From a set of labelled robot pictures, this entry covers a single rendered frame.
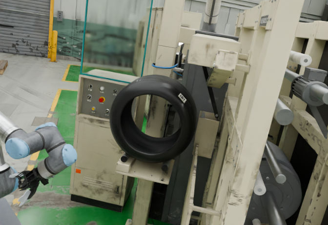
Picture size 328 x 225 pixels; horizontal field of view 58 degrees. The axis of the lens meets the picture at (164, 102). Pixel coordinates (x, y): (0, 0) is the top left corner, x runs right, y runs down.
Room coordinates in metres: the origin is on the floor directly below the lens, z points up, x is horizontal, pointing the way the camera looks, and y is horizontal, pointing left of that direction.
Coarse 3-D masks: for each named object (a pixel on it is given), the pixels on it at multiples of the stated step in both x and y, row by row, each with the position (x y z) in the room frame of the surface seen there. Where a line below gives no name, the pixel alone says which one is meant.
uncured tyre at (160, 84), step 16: (144, 80) 1.82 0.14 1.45; (160, 80) 1.82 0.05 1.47; (128, 96) 1.79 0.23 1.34; (160, 96) 1.76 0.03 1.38; (176, 96) 1.76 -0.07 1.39; (112, 112) 1.81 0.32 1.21; (128, 112) 2.06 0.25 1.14; (192, 112) 1.78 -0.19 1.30; (112, 128) 1.81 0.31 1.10; (128, 128) 2.05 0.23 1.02; (192, 128) 1.77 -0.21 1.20; (128, 144) 1.78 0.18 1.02; (144, 144) 2.02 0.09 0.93; (160, 144) 2.03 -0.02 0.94; (176, 144) 1.74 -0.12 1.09; (144, 160) 1.78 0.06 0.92; (160, 160) 1.76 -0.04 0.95
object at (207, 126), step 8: (200, 112) 2.23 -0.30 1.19; (208, 112) 2.22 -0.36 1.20; (200, 120) 2.04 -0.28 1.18; (208, 120) 2.03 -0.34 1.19; (216, 120) 2.21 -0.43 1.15; (200, 128) 2.04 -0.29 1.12; (208, 128) 2.03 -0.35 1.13; (216, 128) 2.03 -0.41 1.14; (200, 136) 2.04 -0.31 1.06; (208, 136) 2.03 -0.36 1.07; (200, 144) 2.03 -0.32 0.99; (208, 144) 2.03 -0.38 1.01; (192, 152) 2.04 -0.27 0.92; (200, 152) 2.03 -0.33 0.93; (208, 152) 2.03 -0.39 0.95
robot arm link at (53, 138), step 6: (42, 126) 1.21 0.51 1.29; (48, 126) 1.22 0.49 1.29; (54, 126) 1.24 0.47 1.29; (42, 132) 1.18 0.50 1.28; (48, 132) 1.20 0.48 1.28; (54, 132) 1.22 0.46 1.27; (48, 138) 1.18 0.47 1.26; (54, 138) 1.20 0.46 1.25; (60, 138) 1.22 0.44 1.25; (48, 144) 1.18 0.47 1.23; (54, 144) 1.19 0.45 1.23; (60, 144) 1.20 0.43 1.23; (48, 150) 1.18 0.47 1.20
